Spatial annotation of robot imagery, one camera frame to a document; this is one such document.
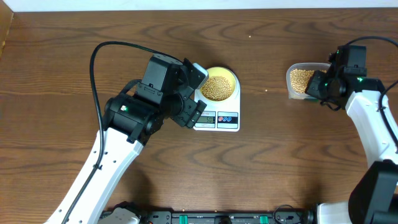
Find white digital kitchen scale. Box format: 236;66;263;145
193;74;241;132

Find yellow plastic bowl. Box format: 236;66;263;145
207;67;236;100

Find soybeans in yellow bowl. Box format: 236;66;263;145
201;76;233;101

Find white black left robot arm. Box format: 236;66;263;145
47;54;209;223

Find green tape strip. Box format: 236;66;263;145
303;98;319;103

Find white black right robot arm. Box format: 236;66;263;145
305;45;397;223

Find soybeans pile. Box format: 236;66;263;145
287;68;315;94

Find clear plastic container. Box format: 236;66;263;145
286;62;330;100

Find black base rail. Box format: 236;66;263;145
99;202;317;224

